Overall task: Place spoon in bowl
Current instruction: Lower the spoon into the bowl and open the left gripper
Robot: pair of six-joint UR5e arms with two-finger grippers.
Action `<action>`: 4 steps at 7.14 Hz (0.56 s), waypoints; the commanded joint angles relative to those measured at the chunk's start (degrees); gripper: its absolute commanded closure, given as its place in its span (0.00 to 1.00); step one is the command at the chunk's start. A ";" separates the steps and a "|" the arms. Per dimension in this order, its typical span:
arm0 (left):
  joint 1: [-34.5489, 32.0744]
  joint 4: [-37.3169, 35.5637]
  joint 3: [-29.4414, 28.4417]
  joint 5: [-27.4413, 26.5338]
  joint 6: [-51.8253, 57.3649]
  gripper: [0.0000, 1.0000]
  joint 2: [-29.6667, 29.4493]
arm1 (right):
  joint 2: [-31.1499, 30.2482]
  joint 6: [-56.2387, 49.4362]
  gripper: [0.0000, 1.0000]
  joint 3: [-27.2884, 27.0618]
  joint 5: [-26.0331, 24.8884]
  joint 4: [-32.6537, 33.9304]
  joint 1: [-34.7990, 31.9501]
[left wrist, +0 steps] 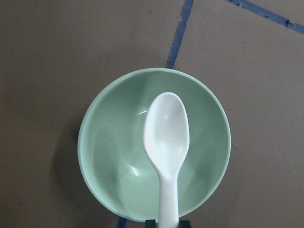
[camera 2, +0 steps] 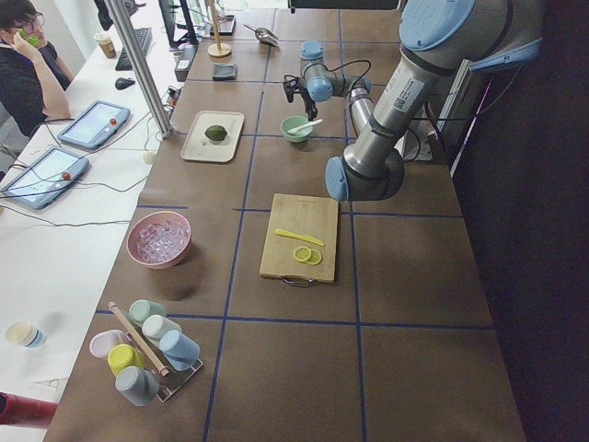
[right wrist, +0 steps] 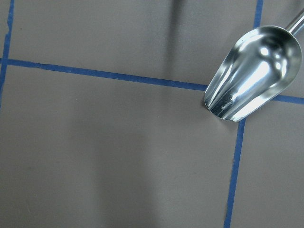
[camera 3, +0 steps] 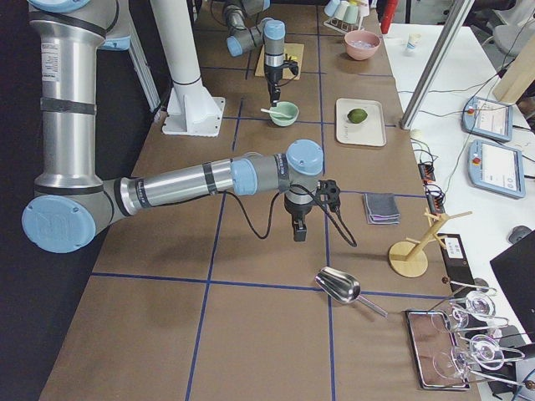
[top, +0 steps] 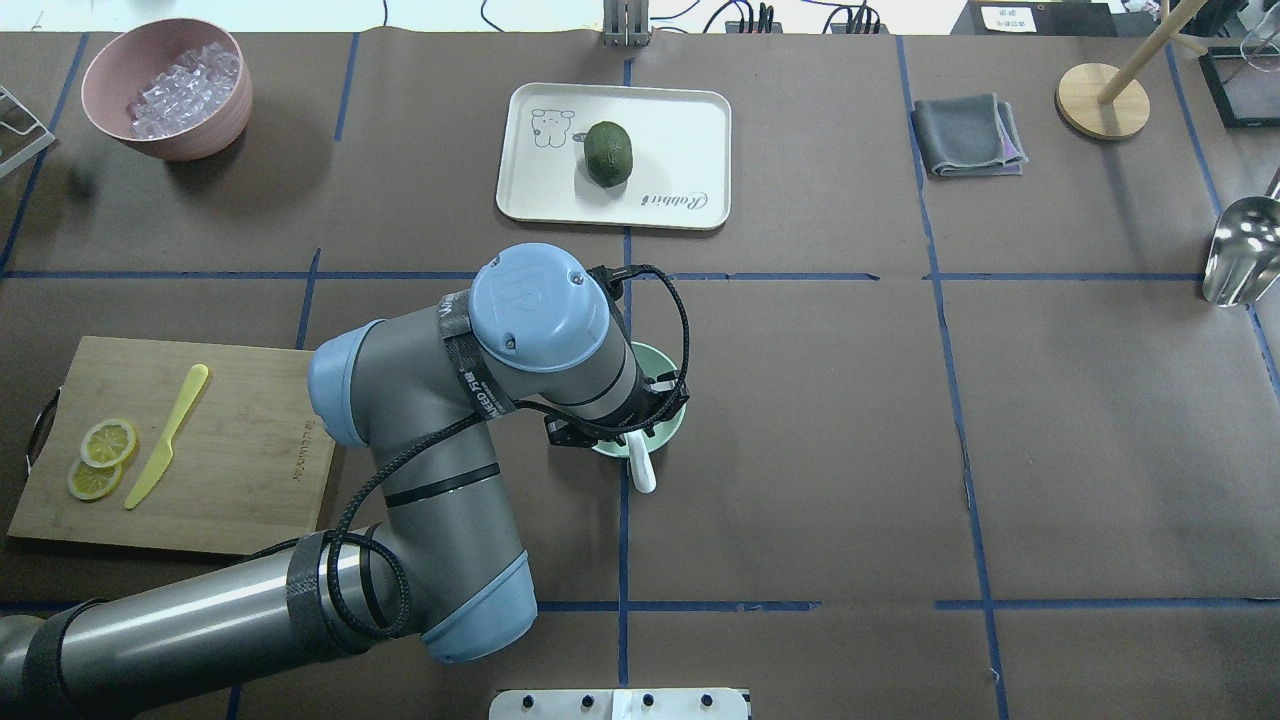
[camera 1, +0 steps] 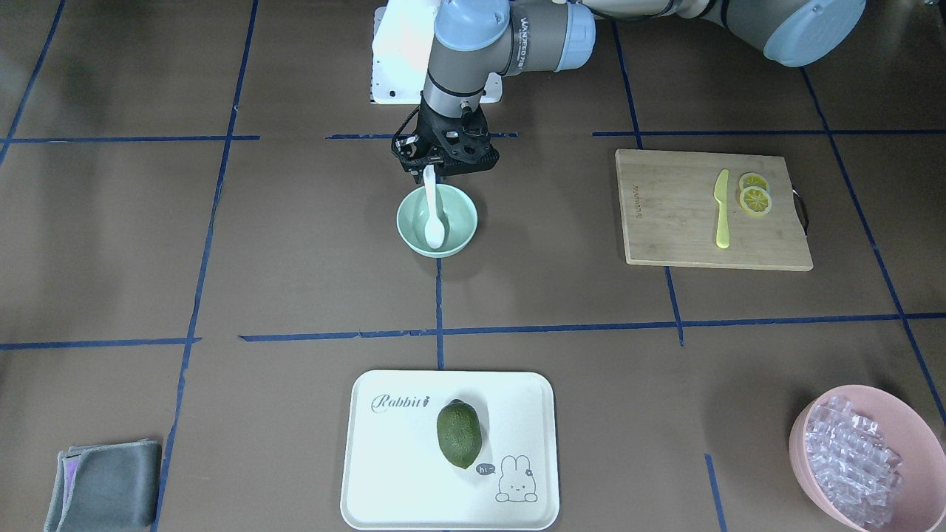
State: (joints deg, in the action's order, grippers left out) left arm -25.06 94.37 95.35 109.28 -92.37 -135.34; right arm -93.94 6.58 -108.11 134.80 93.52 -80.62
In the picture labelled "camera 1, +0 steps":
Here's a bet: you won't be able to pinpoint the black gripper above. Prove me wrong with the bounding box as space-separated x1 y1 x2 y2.
392 103 500 178

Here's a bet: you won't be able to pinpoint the white plastic spoon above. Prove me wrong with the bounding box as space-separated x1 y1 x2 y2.
423 164 446 250

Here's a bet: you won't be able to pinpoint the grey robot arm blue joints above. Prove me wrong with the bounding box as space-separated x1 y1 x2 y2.
419 1 865 120

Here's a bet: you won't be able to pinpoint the mint green bowl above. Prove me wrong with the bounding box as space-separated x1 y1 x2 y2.
396 184 479 259

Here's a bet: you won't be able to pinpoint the pink bowl of ice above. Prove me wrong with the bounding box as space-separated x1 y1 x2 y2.
789 385 945 531

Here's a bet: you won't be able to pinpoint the wooden cutting board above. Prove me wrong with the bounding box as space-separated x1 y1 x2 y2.
615 149 813 272

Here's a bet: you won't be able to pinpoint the yellow plastic knife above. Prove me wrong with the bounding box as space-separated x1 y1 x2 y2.
713 168 730 249

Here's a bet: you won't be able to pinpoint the green avocado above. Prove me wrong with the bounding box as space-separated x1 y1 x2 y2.
436 398 483 469

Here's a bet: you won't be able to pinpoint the lemon slice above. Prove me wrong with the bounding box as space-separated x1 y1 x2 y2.
738 172 769 191
738 186 772 216

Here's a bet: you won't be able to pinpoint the cream rabbit tray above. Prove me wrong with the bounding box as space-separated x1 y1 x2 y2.
340 370 560 531

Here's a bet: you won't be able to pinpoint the grey folded cloth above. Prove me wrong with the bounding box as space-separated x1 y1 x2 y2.
43 439 162 531

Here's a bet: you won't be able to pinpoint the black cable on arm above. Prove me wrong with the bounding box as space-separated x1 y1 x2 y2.
392 111 422 167

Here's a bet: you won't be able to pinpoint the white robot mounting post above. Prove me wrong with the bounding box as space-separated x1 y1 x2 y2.
371 1 511 105

